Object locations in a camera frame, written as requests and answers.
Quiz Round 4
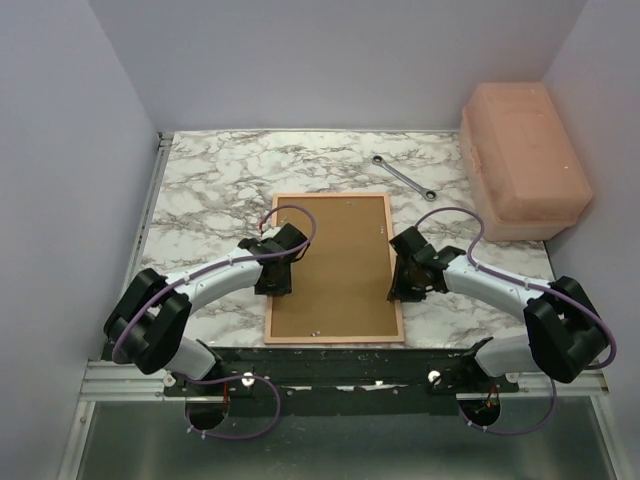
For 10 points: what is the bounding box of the brown backing board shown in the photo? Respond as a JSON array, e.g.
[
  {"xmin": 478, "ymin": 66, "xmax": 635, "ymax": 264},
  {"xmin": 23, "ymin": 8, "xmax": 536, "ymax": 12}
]
[{"xmin": 268, "ymin": 197, "xmax": 401, "ymax": 340}]

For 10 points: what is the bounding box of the pink photo frame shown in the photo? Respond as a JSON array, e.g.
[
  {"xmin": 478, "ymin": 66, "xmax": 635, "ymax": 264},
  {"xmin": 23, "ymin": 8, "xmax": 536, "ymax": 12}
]
[{"xmin": 262, "ymin": 192, "xmax": 406, "ymax": 346}]

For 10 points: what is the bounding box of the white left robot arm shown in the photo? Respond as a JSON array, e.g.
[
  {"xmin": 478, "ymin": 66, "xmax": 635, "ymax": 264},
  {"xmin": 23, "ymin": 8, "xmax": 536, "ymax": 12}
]
[{"xmin": 104, "ymin": 223, "xmax": 309, "ymax": 395}]

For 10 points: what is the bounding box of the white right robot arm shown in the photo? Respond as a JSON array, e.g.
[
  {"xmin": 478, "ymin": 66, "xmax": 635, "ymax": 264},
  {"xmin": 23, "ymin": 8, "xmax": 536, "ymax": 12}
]
[{"xmin": 387, "ymin": 226, "xmax": 611, "ymax": 392}]

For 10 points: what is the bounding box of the silver ratchet wrench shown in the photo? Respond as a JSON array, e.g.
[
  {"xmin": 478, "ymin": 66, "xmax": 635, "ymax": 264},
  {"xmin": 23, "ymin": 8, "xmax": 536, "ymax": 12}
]
[{"xmin": 371, "ymin": 155, "xmax": 437, "ymax": 202}]

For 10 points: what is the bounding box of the translucent orange plastic box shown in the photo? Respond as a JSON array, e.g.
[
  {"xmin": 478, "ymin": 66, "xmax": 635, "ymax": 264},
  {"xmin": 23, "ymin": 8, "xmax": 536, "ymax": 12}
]
[{"xmin": 459, "ymin": 82, "xmax": 593, "ymax": 242}]

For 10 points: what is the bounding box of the aluminium extrusion rail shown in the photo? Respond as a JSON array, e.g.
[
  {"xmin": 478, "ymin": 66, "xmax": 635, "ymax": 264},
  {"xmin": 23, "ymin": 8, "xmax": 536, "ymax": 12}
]
[{"xmin": 79, "ymin": 361, "xmax": 166, "ymax": 402}]

